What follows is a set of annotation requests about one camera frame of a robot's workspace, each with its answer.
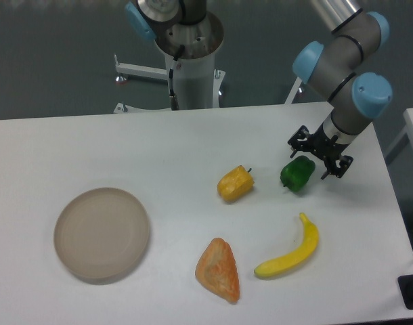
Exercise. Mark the white side table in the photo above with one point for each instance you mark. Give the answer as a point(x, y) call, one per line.
point(402, 139)

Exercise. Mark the yellow toy bell pepper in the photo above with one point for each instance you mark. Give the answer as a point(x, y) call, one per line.
point(235, 184)

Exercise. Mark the black device at table edge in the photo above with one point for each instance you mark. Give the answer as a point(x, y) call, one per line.
point(406, 288)

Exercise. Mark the yellow toy banana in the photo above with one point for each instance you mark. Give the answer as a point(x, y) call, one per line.
point(285, 263)

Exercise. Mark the orange toy bread slice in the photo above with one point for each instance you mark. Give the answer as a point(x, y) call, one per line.
point(216, 271)

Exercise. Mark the green toy bell pepper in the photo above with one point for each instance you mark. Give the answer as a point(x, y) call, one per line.
point(297, 173)

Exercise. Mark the beige round plate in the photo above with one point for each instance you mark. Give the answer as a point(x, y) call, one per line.
point(101, 235)

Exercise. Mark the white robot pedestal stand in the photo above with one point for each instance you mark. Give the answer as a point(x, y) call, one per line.
point(190, 73)

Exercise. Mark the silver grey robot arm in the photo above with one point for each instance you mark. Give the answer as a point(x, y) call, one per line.
point(356, 99)

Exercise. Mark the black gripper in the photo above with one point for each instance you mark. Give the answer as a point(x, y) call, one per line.
point(326, 149)

